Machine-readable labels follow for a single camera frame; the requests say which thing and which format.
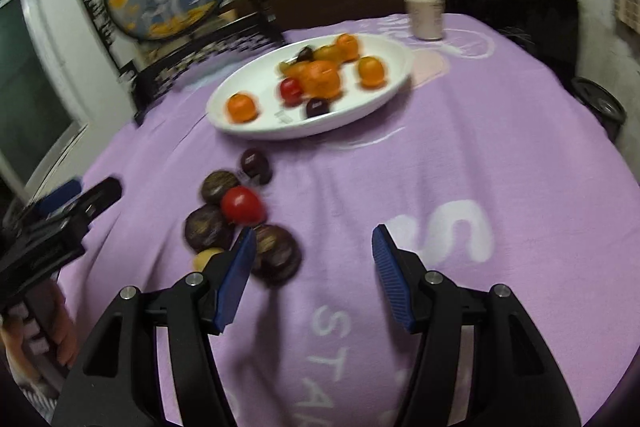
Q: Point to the dark purple plum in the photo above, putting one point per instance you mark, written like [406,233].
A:
[305,53]
[317,107]

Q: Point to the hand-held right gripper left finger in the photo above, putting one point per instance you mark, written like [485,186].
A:
[232,287]

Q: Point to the small tan longan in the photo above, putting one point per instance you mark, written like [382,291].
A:
[206,259]
[284,67]

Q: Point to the black round stool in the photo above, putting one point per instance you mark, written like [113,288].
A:
[602,104]

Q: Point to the purple printed tablecloth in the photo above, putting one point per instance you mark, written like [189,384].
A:
[475,147]

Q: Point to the white oval plate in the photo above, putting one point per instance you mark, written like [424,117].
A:
[350,107]

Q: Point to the pale drink can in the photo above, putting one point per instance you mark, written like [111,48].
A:
[425,14]

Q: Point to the large mandarin orange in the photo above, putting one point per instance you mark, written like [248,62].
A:
[320,79]

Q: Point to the red cherry tomato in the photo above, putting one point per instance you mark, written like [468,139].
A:
[242,204]
[291,89]

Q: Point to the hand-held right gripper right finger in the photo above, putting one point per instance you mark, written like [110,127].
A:
[395,282]

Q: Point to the person's left hand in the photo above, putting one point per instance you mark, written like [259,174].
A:
[55,337]

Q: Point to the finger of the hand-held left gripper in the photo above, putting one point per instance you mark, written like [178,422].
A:
[60,198]
[97,199]

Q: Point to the small orange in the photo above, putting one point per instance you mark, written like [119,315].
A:
[241,107]
[297,70]
[371,72]
[326,53]
[347,47]

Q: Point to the white framed window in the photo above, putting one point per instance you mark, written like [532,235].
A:
[30,97]

